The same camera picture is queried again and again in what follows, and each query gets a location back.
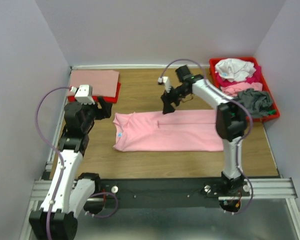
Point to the white t-shirt in bin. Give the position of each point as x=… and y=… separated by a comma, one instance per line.
x=235, y=70

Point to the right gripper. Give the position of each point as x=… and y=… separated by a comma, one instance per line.
x=167, y=99

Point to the green garment in bin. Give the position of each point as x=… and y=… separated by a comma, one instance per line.
x=272, y=112

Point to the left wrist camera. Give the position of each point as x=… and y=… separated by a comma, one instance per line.
x=83, y=94

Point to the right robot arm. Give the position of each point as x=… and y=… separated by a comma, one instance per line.
x=231, y=121

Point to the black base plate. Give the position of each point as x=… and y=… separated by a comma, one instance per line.
x=156, y=193

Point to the aluminium frame rail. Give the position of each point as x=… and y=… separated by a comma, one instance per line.
x=272, y=188

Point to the folded pink t-shirt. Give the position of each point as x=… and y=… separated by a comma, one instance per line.
x=104, y=82

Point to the folded red t-shirt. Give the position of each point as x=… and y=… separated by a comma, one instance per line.
x=108, y=99

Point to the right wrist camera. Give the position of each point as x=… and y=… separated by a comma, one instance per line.
x=165, y=81

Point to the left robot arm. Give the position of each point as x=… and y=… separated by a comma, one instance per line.
x=57, y=217

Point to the grey garment in bin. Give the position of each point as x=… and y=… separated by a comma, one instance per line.
x=258, y=103

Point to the magenta garment in bin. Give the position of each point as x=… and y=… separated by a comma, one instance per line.
x=254, y=78

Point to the red plastic bin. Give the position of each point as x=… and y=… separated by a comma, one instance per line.
x=212, y=70

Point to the salmon pink garment in bin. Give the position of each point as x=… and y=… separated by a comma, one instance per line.
x=234, y=89

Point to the light pink t-shirt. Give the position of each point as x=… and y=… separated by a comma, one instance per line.
x=182, y=130

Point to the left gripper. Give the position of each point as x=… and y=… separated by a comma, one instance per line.
x=105, y=112

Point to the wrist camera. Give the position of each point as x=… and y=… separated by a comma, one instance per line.
x=165, y=81
x=83, y=94

